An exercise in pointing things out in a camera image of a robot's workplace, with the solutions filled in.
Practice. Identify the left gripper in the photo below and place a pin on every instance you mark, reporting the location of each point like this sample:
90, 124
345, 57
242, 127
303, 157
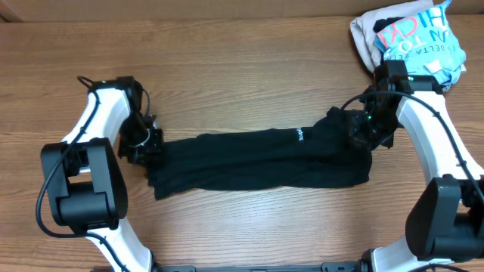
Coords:
154, 146

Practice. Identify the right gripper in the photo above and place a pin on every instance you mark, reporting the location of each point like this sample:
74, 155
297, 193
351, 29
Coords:
355, 131

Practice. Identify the black polo shirt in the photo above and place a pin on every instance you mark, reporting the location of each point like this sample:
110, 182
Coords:
315, 157

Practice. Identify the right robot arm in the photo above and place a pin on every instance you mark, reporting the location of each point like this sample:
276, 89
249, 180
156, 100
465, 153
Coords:
445, 227

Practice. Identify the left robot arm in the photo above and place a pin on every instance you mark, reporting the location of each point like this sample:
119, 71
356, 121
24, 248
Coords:
84, 194

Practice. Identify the light blue printed t-shirt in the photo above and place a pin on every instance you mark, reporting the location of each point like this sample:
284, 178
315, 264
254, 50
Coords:
426, 43

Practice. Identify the beige folded garment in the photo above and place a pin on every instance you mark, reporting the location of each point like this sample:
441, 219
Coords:
363, 35

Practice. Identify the black folded garment in pile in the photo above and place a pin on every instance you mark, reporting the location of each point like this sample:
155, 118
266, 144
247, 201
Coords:
381, 24

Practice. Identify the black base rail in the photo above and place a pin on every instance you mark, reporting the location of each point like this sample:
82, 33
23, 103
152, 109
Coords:
346, 266

